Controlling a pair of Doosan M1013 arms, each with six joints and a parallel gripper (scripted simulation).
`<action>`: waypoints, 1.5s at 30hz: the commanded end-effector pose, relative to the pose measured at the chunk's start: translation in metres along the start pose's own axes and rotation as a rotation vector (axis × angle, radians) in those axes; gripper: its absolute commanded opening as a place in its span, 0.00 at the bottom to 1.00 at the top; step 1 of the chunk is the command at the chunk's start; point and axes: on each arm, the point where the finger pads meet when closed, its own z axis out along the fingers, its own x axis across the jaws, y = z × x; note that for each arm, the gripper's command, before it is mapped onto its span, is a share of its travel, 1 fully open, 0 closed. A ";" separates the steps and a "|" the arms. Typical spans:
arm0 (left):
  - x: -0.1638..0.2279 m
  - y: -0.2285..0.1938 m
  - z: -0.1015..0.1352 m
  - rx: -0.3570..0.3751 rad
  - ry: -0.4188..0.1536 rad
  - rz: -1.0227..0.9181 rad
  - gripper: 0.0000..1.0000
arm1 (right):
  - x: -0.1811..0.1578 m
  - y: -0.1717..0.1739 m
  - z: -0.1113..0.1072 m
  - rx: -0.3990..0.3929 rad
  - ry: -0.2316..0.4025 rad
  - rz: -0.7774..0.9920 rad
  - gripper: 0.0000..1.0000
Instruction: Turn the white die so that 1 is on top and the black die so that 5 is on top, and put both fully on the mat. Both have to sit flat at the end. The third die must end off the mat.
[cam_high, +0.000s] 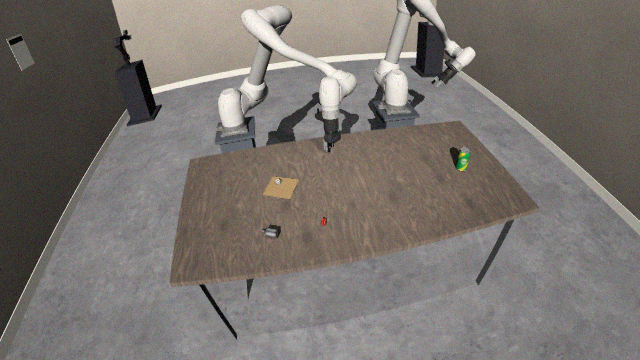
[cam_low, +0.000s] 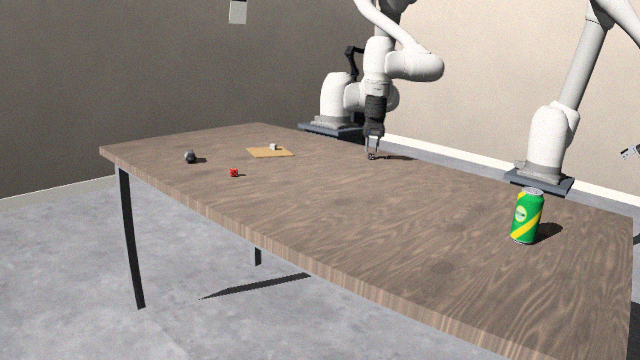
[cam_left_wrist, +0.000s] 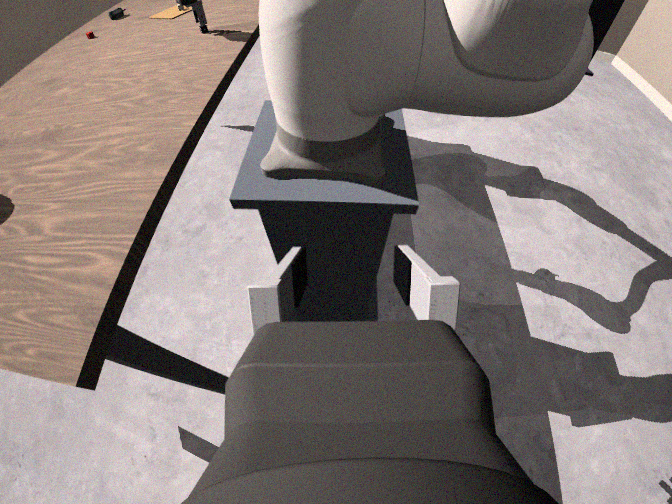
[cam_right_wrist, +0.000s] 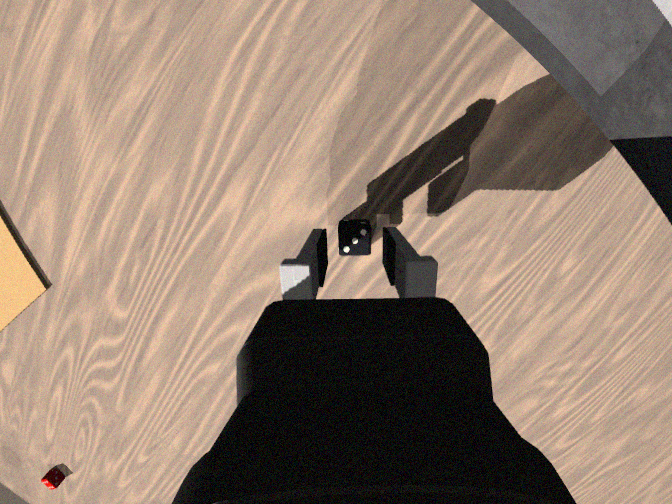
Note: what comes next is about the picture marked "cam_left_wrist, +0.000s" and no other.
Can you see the tan square mat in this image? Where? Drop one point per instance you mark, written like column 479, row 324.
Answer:
column 170, row 13

